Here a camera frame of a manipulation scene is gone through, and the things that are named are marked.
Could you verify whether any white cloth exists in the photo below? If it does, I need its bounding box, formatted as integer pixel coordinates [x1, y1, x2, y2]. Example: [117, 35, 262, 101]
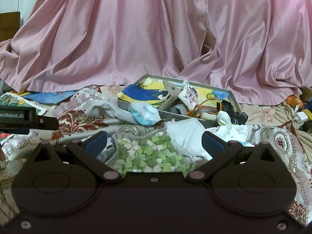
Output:
[166, 118, 212, 161]

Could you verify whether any white blue sock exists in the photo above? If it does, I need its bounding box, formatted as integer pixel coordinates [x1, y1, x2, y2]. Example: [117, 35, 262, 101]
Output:
[206, 111, 254, 147]

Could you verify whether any black crumpled sock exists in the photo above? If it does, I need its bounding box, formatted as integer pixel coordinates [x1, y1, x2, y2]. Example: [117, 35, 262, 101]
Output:
[216, 100, 248, 125]

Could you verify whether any blue painted paper sheet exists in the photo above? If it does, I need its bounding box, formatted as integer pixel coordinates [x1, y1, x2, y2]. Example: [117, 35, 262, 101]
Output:
[20, 90, 78, 105]

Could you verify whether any glass bowl of paper hearts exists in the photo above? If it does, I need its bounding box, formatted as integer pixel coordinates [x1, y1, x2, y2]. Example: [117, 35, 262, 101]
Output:
[105, 129, 195, 176]

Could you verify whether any white patterned fabric pouch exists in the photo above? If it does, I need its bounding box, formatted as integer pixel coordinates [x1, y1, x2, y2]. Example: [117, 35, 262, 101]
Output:
[178, 81, 199, 110]

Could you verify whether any grey cardboard tray box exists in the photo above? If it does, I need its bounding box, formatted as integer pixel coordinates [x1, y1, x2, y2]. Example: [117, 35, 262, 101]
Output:
[118, 74, 248, 128]

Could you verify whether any blue surgical face mask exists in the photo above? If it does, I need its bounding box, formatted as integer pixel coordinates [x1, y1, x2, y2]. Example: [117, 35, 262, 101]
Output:
[128, 102, 161, 127]

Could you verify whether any grey beige cloth piece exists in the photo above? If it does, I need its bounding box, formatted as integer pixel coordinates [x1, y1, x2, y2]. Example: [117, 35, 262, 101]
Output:
[158, 80, 182, 111]

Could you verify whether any white charger adapter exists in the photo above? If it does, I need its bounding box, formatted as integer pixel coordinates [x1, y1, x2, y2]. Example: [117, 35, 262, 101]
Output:
[294, 112, 309, 124]

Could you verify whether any orange plush toy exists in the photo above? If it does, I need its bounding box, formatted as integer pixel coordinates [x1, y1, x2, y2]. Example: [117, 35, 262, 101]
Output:
[285, 95, 304, 109]

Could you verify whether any pink satin curtain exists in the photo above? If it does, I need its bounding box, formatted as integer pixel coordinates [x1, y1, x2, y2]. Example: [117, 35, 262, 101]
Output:
[1, 0, 311, 106]

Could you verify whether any orange strap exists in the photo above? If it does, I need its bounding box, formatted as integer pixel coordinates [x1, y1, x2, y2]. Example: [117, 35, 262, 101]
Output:
[186, 97, 221, 117]

